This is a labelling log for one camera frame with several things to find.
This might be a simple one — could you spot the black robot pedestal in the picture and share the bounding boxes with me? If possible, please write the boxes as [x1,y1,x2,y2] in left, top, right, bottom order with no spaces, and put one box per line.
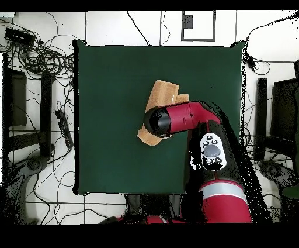
[124,194,183,219]

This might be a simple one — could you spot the grey tripod base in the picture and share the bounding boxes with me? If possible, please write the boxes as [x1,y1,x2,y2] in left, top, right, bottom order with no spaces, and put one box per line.
[4,155,48,224]
[258,160,299,199]

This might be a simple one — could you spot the grey square floor marker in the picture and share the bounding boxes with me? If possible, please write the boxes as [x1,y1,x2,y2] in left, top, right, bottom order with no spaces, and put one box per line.
[181,10,216,42]

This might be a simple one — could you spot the black box device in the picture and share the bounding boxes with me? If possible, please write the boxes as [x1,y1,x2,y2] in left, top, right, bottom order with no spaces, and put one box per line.
[4,27,36,46]

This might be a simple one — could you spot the black power strip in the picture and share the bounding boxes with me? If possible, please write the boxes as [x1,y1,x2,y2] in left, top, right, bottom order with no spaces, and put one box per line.
[55,109,74,149]

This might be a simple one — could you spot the tangled black cables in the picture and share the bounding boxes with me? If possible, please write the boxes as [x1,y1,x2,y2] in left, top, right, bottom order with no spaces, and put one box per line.
[0,13,75,80]

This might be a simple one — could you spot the dark green table cloth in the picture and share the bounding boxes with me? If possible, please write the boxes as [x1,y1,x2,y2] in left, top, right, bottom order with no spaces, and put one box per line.
[72,39,248,196]

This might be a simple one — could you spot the orange terry towel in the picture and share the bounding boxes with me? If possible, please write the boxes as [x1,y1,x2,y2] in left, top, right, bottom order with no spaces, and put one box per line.
[137,80,190,147]

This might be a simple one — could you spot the black metal stand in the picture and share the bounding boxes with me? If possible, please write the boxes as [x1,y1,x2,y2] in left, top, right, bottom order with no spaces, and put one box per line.
[2,53,55,162]
[253,60,299,164]

